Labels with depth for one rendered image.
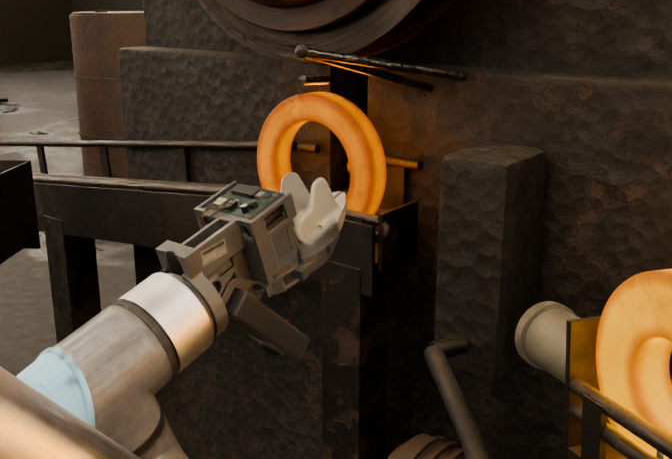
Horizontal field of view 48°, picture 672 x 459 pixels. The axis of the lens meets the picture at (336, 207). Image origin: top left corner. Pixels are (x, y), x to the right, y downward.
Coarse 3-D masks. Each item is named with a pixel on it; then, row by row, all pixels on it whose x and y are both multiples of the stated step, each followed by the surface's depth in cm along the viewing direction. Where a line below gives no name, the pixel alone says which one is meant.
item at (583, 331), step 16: (576, 320) 56; (592, 320) 56; (576, 336) 56; (592, 336) 57; (576, 352) 57; (592, 352) 57; (576, 368) 57; (592, 368) 57; (592, 384) 57; (576, 400) 57; (576, 432) 58
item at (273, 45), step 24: (216, 0) 93; (384, 0) 77; (408, 0) 76; (432, 0) 79; (240, 24) 91; (336, 24) 82; (360, 24) 80; (384, 24) 78; (408, 24) 82; (264, 48) 89; (288, 48) 87; (312, 48) 85; (336, 48) 82; (360, 48) 80
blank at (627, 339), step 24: (624, 288) 53; (648, 288) 50; (624, 312) 53; (648, 312) 50; (600, 336) 56; (624, 336) 53; (648, 336) 51; (600, 360) 56; (624, 360) 53; (648, 360) 53; (600, 384) 56; (624, 384) 54; (648, 384) 53; (648, 408) 52; (624, 432) 54
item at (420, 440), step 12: (408, 444) 74; (420, 444) 73; (432, 444) 74; (444, 444) 73; (456, 444) 74; (396, 456) 72; (408, 456) 72; (420, 456) 72; (432, 456) 71; (444, 456) 72; (456, 456) 71
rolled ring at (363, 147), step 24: (312, 96) 89; (336, 96) 90; (288, 120) 92; (312, 120) 90; (336, 120) 88; (360, 120) 87; (264, 144) 95; (288, 144) 96; (360, 144) 86; (264, 168) 96; (288, 168) 97; (360, 168) 87; (384, 168) 88; (360, 192) 88
